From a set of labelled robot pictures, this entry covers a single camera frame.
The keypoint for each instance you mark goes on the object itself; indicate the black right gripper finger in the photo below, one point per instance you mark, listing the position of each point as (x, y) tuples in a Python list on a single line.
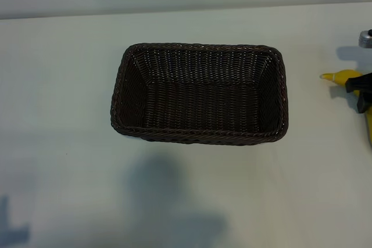
[(360, 82), (365, 101)]

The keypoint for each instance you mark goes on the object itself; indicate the yellow banana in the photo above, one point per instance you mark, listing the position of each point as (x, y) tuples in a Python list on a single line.
[(338, 78)]

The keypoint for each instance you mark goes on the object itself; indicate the dark brown wicker basket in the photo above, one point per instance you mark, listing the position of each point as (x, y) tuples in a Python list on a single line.
[(200, 105)]

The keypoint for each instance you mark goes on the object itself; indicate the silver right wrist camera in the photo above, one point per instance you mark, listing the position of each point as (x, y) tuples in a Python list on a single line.
[(364, 40)]

